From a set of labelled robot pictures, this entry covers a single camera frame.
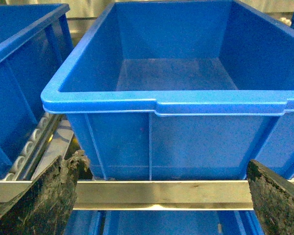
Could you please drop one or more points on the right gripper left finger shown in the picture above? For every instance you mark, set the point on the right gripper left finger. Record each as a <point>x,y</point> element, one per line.
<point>44,208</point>

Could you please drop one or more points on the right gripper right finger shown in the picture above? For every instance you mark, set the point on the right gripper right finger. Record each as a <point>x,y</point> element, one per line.
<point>273,199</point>

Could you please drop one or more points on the blue plastic bin with buttons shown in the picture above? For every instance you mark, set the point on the blue plastic bin with buttons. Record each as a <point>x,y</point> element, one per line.
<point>34,42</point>

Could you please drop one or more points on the lower shelf blue bin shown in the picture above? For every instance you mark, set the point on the lower shelf blue bin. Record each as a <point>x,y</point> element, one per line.
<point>163,223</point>

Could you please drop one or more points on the white roller conveyor track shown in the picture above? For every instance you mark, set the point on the white roller conveyor track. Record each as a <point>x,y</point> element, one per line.
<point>30,152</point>

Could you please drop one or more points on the empty blue plastic bin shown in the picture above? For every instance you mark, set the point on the empty blue plastic bin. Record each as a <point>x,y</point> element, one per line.
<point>180,90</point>

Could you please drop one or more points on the metal front rack rail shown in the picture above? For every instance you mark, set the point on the metal front rack rail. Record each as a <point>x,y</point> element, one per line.
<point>226,195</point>

